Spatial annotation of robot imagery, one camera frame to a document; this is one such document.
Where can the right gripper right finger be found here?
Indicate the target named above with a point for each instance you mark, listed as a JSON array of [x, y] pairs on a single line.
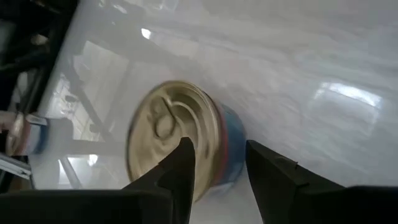
[[280, 193]]

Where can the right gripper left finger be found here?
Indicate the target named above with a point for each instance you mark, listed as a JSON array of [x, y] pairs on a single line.
[[180, 177]]

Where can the salmon can blue red label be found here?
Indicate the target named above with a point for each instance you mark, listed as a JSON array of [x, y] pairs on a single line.
[[161, 124], [34, 137]]

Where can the silver metal bar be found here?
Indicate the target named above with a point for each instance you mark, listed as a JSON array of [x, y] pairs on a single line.
[[14, 166]]

